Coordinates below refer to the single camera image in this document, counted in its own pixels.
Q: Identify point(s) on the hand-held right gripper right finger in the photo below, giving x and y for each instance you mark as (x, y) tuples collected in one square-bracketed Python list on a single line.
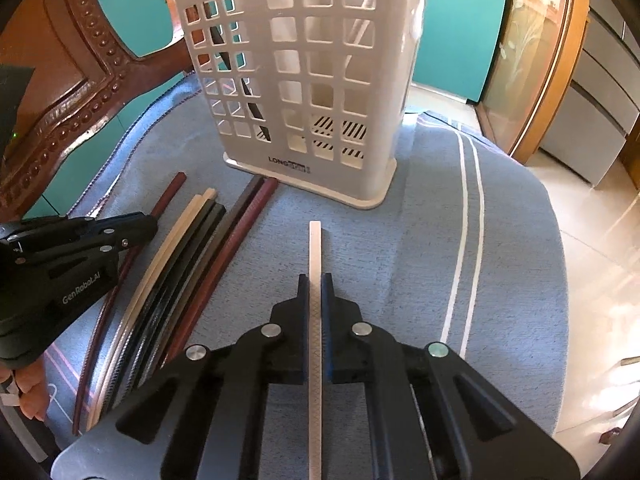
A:
[(328, 330)]

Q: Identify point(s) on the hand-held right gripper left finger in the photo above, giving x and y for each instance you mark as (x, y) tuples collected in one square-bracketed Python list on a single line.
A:
[(303, 330)]

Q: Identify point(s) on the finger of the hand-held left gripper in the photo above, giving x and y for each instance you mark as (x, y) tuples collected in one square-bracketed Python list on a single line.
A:
[(125, 223), (135, 242)]

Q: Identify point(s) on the set of mixed chopsticks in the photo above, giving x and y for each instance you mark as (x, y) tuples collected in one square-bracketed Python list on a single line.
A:
[(190, 270)]

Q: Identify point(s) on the white textured chopstick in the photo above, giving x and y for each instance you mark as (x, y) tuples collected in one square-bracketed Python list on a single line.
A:
[(315, 260)]

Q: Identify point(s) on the white plastic utensil basket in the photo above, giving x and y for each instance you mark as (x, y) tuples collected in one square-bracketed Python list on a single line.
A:
[(325, 185)]

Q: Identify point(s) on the person's left hand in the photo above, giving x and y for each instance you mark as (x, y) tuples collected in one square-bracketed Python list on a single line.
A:
[(30, 395)]

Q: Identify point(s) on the blue striped cloth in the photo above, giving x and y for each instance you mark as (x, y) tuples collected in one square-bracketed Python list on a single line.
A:
[(400, 260)]

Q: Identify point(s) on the black chopstick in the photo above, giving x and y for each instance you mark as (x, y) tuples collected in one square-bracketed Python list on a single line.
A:
[(253, 110)]

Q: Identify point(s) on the carved wooden chair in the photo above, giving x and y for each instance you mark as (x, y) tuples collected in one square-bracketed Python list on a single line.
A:
[(65, 60)]

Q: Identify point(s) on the cream chopstick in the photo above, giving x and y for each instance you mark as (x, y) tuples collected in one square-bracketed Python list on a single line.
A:
[(368, 0)]

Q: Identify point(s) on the wood-framed glass door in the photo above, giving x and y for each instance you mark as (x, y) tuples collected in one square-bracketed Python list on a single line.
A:
[(530, 60)]

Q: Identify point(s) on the grey refrigerator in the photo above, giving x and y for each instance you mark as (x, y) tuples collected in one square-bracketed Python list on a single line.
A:
[(595, 110)]

